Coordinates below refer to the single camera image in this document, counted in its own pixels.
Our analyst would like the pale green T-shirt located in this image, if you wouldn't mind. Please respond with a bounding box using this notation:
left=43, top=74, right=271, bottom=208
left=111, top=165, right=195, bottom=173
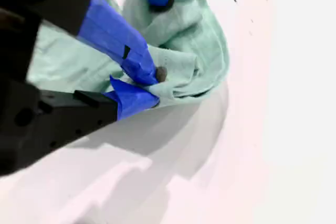
left=27, top=0, right=230, bottom=110

